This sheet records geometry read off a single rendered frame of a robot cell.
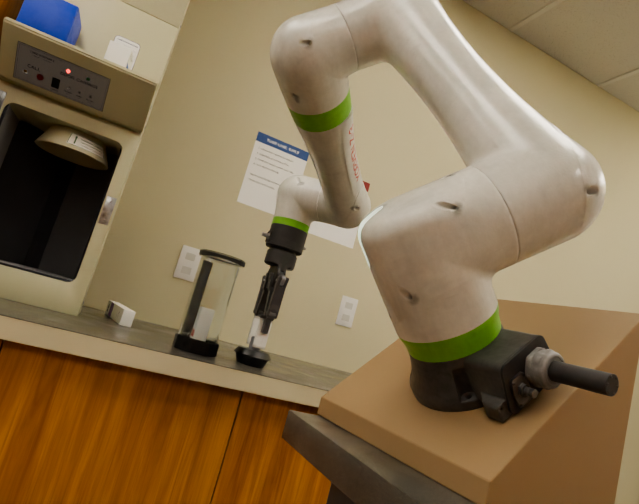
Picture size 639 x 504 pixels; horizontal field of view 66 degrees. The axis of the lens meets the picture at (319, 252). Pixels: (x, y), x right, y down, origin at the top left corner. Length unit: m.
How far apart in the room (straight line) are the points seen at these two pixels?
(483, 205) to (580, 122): 2.31
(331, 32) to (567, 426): 0.62
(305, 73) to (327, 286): 1.18
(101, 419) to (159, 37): 0.92
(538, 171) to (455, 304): 0.17
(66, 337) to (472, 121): 0.76
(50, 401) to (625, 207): 2.72
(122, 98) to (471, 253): 0.95
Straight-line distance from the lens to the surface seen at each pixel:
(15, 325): 1.00
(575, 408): 0.62
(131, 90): 1.27
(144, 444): 1.07
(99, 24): 1.42
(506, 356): 0.58
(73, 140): 1.35
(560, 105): 2.77
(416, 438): 0.61
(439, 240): 0.54
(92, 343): 0.99
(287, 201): 1.17
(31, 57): 1.31
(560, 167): 0.60
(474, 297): 0.58
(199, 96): 1.84
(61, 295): 1.29
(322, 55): 0.81
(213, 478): 1.11
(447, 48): 0.76
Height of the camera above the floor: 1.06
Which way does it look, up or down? 9 degrees up
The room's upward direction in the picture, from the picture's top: 16 degrees clockwise
